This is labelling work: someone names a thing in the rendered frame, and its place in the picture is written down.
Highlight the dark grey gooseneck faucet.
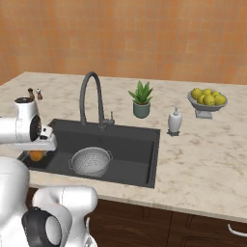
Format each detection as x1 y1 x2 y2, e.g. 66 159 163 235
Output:
79 70 112 131

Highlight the dark brown cupboard door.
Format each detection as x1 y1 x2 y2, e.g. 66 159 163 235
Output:
167 210 247 247
86 198 174 247

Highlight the dark grey sink basin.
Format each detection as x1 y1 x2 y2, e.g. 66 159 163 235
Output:
16 118 161 190

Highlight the green plant in grey pot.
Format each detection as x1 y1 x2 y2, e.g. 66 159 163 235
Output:
127 79 154 120

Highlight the grey fruit bowl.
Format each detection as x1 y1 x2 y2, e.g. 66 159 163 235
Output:
186 91 229 120

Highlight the grey faucet lever handle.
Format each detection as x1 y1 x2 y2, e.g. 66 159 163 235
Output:
108 111 116 127

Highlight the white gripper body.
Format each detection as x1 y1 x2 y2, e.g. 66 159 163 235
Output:
9 136 59 152

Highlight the white soap dispenser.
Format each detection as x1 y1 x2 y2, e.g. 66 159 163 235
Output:
166 104 183 137

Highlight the silver cupboard handle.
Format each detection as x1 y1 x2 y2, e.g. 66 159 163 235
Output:
227 223 247 238

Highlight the silver metal colander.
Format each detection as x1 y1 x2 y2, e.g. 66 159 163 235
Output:
68 147 114 178

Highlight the brown pepper shaker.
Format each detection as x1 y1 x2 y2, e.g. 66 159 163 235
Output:
27 87 36 101

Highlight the orange peach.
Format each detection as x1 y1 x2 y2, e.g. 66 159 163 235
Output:
29 150 45 162

